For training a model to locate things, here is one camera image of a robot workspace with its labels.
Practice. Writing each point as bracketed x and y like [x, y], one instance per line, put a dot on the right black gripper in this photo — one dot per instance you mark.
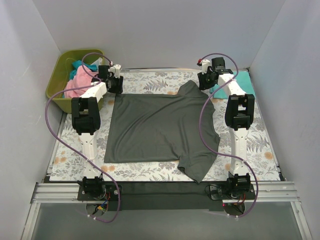
[204, 81]

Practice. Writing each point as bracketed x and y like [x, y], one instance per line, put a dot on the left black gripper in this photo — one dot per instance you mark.
[116, 85]

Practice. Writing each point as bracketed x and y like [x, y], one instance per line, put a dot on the dark grey t shirt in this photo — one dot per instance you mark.
[164, 128]

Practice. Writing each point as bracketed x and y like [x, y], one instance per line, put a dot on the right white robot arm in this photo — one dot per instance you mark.
[239, 115]

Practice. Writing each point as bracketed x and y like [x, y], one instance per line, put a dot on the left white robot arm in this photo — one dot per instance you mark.
[90, 87]

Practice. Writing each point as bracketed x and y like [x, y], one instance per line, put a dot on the white plastic bag in bin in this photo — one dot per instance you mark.
[98, 62]

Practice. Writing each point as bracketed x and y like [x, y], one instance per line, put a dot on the pink t shirt in bin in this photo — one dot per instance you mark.
[79, 80]

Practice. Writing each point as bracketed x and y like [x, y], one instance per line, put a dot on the folded teal t shirt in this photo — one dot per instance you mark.
[244, 82]

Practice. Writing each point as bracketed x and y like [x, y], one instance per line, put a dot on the teal cloth in bin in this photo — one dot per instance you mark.
[77, 64]

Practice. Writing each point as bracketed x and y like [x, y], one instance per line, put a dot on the green plastic laundry bin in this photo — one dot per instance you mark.
[61, 74]

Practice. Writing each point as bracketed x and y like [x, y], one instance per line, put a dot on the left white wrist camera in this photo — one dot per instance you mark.
[115, 71]

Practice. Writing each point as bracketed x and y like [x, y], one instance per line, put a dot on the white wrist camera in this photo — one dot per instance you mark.
[205, 65]
[115, 71]

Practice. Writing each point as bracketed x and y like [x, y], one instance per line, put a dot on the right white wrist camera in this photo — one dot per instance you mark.
[205, 65]

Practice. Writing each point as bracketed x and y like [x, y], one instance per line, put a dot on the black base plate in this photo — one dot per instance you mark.
[172, 195]

